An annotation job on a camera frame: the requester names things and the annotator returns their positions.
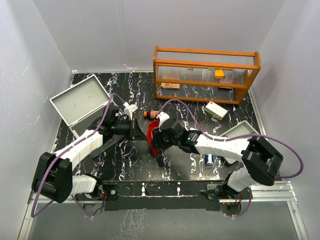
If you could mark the grey open case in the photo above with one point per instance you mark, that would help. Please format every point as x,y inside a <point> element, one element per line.
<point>81,104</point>

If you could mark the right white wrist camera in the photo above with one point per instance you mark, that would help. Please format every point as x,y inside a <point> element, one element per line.
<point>162,117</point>

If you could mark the red first aid pouch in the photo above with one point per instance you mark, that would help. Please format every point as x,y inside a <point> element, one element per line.
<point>153,125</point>

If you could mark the yellow block on shelf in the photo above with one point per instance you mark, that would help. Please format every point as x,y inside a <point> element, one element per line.
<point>219,74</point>

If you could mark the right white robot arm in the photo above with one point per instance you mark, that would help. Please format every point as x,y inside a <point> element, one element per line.
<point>261,161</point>

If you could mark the blue white can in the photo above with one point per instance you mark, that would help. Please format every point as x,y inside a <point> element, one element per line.
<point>209,159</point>

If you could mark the amber medicine bottle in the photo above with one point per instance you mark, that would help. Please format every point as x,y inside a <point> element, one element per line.
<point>152,114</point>

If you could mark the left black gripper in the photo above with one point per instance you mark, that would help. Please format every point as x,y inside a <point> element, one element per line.
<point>139,135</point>

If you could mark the wooden toy block strip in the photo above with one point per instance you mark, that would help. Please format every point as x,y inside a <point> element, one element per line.
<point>166,85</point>

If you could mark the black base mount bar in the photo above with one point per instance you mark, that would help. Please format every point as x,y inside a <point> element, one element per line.
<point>158,195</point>

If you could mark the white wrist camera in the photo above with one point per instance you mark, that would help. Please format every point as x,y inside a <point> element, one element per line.
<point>129,109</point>
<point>162,117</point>

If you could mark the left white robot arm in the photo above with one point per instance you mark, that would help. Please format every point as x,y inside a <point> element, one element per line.
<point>54,177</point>

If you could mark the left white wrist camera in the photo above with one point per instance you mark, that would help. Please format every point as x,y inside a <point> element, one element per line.
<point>129,109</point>

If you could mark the wooden display shelf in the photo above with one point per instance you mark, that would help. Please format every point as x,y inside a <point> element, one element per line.
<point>194,71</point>

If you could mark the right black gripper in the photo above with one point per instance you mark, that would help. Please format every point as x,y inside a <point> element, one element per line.
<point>157,134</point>

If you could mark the white medicine box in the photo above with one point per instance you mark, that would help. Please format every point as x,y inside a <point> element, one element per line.
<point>215,110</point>

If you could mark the grey divided tray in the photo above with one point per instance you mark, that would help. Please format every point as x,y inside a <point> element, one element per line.
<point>242,128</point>

